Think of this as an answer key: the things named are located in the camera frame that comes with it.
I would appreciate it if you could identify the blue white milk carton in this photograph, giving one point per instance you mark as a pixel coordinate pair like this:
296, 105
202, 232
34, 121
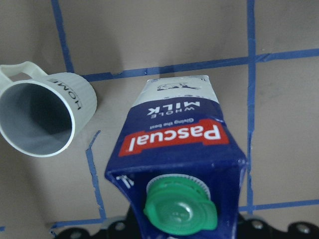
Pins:
177, 163

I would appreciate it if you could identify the white ribbed mug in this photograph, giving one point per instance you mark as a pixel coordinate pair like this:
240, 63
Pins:
40, 114

